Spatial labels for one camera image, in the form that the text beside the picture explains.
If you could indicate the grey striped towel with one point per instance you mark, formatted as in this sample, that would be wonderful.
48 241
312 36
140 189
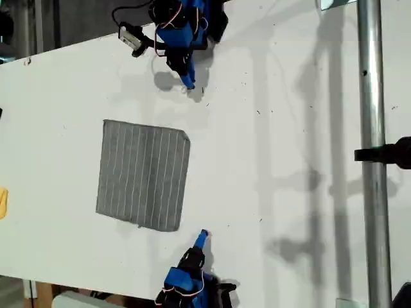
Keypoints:
143 174

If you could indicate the wooden table leg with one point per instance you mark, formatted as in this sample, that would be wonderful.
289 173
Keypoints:
43 295

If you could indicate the yellow object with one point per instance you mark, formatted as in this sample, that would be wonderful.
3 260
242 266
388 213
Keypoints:
3 203

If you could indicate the black clamp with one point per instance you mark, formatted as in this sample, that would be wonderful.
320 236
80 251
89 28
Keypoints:
388 154

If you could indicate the black rounded object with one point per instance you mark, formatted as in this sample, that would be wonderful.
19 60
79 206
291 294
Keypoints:
403 296

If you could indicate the black camera stalk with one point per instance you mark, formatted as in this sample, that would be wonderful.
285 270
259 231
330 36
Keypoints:
146 43

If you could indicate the black white camera box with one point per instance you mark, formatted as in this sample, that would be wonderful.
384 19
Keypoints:
128 33

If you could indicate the steel post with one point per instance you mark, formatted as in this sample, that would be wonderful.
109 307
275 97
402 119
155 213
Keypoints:
374 208

